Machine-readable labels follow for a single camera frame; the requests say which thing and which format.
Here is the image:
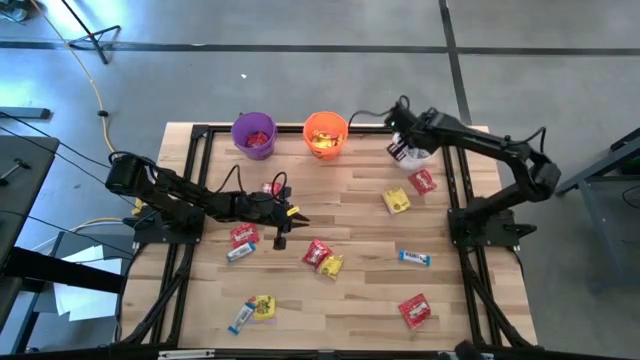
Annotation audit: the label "grey metal beam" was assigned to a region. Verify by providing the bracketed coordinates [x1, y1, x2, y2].
[0, 106, 52, 121]

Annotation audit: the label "blue white candy bar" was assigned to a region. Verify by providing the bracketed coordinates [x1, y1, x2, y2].
[225, 241, 257, 265]
[387, 140, 409, 163]
[227, 301, 257, 336]
[398, 249, 432, 268]

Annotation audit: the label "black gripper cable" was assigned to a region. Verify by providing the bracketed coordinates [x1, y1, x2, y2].
[347, 94, 411, 132]
[213, 163, 290, 196]

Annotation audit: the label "white ghost face bucket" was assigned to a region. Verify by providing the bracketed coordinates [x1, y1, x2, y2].
[389, 130, 436, 172]

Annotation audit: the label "white label strip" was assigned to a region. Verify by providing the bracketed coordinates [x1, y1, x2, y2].
[158, 349, 216, 360]

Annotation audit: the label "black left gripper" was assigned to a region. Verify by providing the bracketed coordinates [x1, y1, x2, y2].
[259, 195, 311, 250]

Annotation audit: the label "black tripod stand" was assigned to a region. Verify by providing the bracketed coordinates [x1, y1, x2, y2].
[59, 0, 123, 65]

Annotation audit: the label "orange pumpkin face bucket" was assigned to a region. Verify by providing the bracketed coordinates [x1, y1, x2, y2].
[302, 110, 350, 161]

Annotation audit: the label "yellow power cable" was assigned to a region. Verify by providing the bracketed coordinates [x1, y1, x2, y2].
[28, 0, 146, 236]

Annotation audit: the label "black rounded object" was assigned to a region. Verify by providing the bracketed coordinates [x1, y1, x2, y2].
[452, 339, 482, 360]

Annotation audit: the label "grey metal cart frame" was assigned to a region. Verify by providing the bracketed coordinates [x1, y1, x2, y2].
[553, 127, 640, 296]

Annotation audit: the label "purple Halloween face bucket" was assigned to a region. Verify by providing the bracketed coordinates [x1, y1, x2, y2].
[230, 111, 279, 161]

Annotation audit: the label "black aluminium table frame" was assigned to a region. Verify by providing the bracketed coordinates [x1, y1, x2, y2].
[117, 123, 534, 351]

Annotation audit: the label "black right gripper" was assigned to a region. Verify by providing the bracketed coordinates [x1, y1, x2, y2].
[399, 112, 437, 159]

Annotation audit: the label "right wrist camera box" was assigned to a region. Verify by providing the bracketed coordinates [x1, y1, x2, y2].
[383, 101, 410, 132]

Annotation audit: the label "black hand tool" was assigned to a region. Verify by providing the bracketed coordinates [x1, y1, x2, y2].
[0, 158, 32, 185]

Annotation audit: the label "white paper sheets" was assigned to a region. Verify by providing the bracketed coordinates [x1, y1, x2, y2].
[52, 244, 124, 322]

